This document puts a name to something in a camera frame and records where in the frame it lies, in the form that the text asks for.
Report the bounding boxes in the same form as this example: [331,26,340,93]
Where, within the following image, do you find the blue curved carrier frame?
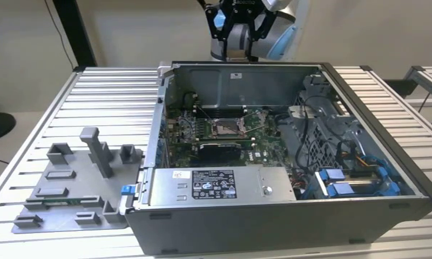
[356,153,401,196]

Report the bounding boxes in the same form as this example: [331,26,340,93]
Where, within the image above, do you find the green RAM stick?
[25,197,99,203]

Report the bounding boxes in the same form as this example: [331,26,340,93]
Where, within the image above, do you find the black RAM slots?
[192,105,248,116]

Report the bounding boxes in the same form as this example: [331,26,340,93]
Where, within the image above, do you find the black graphics card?
[196,142,243,166]

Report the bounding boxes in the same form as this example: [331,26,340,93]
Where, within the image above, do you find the black wire in case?
[295,94,351,168]

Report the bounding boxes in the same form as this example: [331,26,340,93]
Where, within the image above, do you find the blue disk carrier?
[315,168,347,184]
[323,182,356,199]

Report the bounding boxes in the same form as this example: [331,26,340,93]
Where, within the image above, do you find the thin metal locking lever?
[195,104,213,121]

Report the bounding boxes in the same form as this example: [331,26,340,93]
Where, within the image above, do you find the black power connector block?
[183,92,199,111]

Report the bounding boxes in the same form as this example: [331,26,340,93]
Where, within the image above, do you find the open black PC case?
[124,60,432,256]

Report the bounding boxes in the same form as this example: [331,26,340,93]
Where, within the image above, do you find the metal socket cover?
[244,111,271,133]

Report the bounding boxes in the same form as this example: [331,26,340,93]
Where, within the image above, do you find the neighbouring metal slat table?
[404,65,432,108]

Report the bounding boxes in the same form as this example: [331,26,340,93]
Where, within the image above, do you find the grey plastic parts rack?
[12,126,145,234]

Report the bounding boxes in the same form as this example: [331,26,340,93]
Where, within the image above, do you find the green motherboard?
[160,107,296,168]

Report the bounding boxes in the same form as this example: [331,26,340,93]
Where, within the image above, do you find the black upright frame post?
[52,0,99,68]

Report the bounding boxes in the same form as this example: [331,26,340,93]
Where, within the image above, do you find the long black expansion slot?
[197,137,256,142]

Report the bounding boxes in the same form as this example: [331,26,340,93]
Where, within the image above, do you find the grey metal drive cage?
[276,72,364,173]

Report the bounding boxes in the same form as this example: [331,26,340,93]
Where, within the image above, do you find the CPU socket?
[209,118,247,139]

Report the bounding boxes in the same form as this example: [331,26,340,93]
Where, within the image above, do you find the silver power supply unit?
[148,166,299,205]

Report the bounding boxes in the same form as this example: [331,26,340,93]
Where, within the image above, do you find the black box under table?
[383,78,419,99]

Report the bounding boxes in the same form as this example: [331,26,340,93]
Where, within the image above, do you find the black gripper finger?
[245,10,275,62]
[204,6,239,59]

